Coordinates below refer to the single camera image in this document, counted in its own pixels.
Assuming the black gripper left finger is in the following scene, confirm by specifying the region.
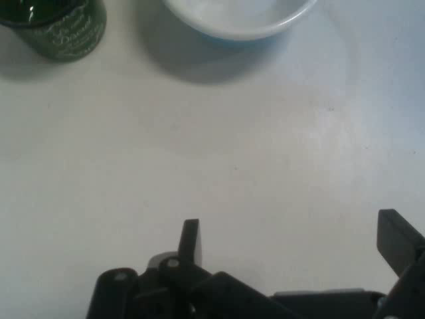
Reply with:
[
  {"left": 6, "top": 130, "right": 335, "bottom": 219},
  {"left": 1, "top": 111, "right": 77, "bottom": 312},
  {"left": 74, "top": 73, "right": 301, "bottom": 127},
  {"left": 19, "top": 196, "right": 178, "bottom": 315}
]
[{"left": 86, "top": 218, "right": 299, "bottom": 319}]

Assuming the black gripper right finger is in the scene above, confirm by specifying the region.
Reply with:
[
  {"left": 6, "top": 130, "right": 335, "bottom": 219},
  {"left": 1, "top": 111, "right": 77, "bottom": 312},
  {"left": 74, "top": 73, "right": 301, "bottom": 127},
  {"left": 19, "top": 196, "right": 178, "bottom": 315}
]
[{"left": 375, "top": 208, "right": 425, "bottom": 319}]

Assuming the white bowl with blue outside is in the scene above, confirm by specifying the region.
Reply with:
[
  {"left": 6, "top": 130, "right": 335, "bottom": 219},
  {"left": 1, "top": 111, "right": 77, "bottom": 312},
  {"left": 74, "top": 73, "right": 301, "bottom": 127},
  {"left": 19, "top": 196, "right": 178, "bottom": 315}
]
[{"left": 162, "top": 0, "right": 319, "bottom": 41}]

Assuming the dark green glass cup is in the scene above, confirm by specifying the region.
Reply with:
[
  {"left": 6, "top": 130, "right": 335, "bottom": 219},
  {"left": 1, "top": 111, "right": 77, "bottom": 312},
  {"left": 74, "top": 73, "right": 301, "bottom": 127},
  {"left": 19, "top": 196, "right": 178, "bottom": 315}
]
[{"left": 0, "top": 0, "right": 108, "bottom": 62}]

